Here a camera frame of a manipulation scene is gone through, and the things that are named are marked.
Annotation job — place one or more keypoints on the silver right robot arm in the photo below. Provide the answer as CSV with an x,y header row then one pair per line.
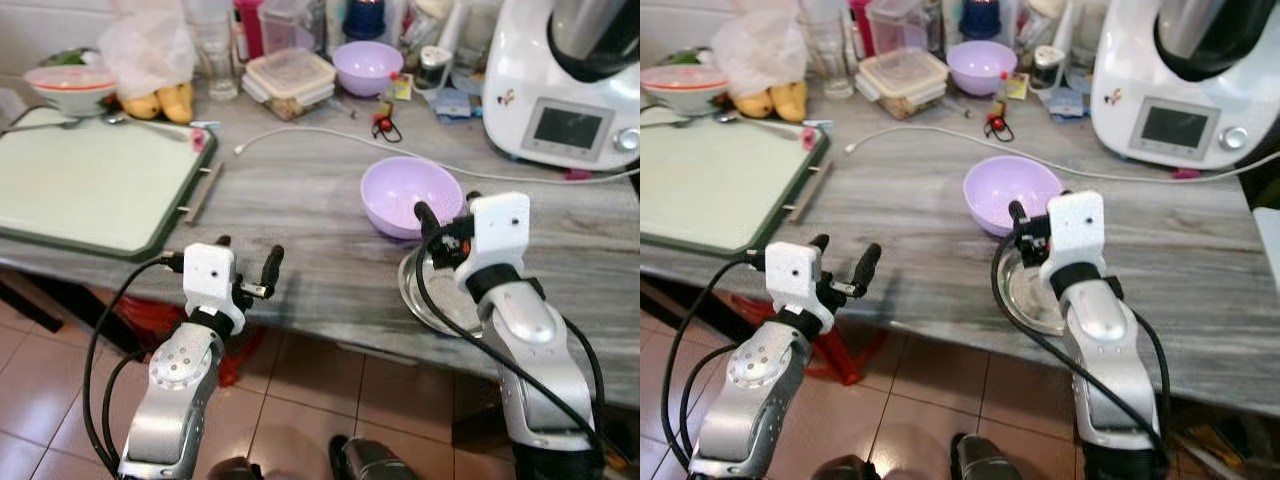
x,y
1105,350
530,350

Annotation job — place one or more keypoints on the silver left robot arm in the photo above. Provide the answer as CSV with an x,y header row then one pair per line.
x,y
745,405
180,400

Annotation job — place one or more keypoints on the large purple plastic bowl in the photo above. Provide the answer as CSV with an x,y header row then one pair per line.
x,y
400,190
1000,188

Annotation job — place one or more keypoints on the red plastic stool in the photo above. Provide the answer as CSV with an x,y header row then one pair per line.
x,y
160,335
830,350

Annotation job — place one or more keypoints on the blue packet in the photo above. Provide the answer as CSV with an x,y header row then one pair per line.
x,y
458,104
1068,100

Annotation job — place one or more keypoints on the red and black keyring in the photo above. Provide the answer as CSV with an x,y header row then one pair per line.
x,y
994,123
383,124

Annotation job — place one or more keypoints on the small pink clip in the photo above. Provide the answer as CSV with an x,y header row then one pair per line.
x,y
812,135
203,137

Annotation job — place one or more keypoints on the small yellow labelled bottle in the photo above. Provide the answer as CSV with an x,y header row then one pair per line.
x,y
400,88
1012,87

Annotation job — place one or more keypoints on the green rimmed white tray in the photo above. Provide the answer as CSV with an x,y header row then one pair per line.
x,y
715,185
90,185

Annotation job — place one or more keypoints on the white kitchen food processor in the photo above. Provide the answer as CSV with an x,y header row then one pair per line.
x,y
520,80
1130,70

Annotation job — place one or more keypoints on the yellow mangoes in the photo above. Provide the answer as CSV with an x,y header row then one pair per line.
x,y
775,100
165,102

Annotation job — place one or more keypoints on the small purple plastic bowl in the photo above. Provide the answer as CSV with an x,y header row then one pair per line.
x,y
980,63
366,65

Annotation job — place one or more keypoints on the metal spoon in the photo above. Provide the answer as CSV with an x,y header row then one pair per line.
x,y
715,119
60,124

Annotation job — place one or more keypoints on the clear lidded food container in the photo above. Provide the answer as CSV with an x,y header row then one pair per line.
x,y
902,80
290,82

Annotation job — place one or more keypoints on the left robot leg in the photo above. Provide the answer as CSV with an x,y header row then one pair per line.
x,y
848,469
235,470

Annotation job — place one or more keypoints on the robot leg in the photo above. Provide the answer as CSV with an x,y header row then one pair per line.
x,y
375,462
235,470
848,469
988,460

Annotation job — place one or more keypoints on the clear drinking glass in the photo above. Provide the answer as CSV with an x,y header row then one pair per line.
x,y
832,58
215,60

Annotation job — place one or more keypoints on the dark blue jar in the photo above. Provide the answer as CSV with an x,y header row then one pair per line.
x,y
980,19
364,20

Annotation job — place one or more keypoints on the translucent plastic bag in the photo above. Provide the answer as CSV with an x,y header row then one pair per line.
x,y
145,50
760,48

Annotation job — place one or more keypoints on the covered red rimmed bowl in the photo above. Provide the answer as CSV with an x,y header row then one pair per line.
x,y
70,88
685,88

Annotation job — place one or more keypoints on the right robot leg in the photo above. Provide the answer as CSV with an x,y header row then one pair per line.
x,y
375,462
988,460

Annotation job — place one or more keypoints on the pink plastic canister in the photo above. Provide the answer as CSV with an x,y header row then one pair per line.
x,y
861,25
249,28

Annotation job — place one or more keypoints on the tall clear storage container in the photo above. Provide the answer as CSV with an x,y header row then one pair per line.
x,y
290,25
898,24

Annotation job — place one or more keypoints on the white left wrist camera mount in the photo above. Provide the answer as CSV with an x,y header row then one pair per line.
x,y
208,272
792,272

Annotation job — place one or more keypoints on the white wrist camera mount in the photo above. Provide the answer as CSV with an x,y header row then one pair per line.
x,y
208,272
498,235
792,272
1075,230

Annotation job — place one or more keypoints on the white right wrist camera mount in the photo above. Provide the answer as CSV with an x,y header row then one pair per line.
x,y
498,235
1075,230

